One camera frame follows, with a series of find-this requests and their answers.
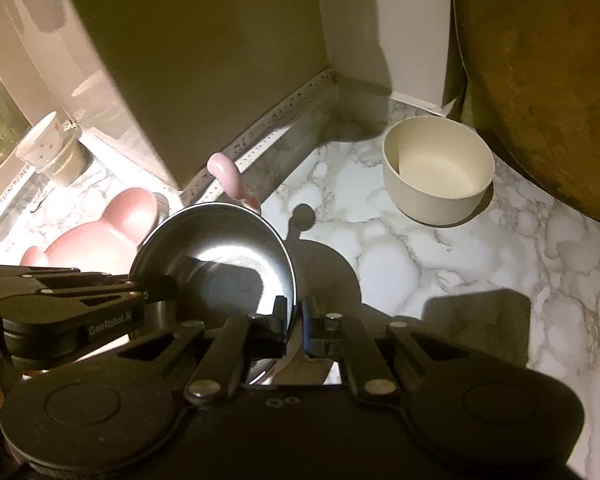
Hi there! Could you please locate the white floral ceramic bowl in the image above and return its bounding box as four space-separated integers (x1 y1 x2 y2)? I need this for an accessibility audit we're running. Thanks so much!
15 112 73 171

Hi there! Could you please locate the pink bear-shaped plate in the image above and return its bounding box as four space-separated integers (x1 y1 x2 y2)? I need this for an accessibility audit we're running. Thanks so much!
20 188 159 274

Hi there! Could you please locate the cream round bowl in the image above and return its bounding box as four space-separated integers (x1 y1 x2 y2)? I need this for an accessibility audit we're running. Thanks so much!
382 116 495 226

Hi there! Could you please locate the pink pot steel insert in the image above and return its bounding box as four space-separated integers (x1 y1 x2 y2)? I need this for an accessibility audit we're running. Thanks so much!
128 152 332 386

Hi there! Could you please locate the round wooden cutting board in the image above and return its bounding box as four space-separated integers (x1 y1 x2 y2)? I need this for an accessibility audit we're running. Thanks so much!
454 0 600 221

